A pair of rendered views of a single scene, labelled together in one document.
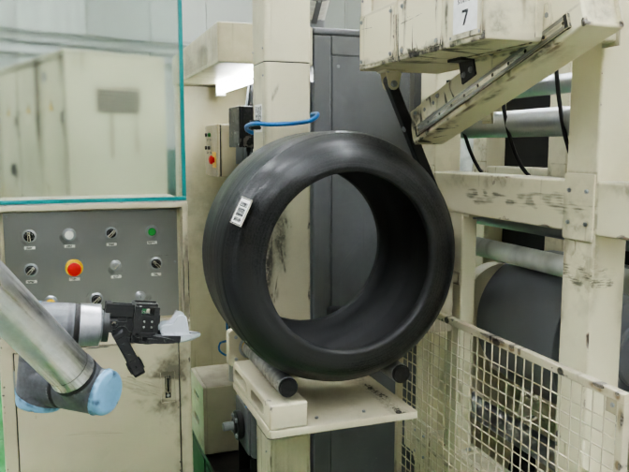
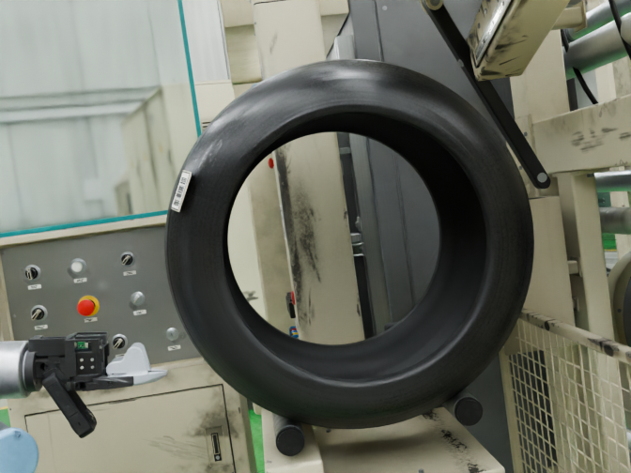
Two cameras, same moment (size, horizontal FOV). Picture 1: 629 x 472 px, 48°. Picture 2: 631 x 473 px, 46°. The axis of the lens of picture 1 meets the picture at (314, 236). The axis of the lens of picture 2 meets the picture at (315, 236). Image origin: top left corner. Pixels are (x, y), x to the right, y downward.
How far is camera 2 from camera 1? 0.57 m
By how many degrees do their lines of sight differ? 15
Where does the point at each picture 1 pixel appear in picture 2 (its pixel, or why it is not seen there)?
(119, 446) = not seen: outside the picture
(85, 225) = (96, 252)
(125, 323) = (59, 364)
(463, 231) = (577, 197)
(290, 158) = (245, 107)
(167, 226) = not seen: hidden behind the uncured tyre
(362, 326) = (427, 346)
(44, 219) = (47, 251)
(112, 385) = (16, 450)
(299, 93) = (306, 38)
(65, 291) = not seen: hidden behind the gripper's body
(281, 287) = (316, 303)
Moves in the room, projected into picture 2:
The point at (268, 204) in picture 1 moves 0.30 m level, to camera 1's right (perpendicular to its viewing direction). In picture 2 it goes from (215, 175) to (423, 144)
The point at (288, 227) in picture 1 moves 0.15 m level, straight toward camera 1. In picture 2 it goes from (316, 220) to (299, 224)
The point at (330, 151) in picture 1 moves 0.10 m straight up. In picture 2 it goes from (301, 87) to (291, 18)
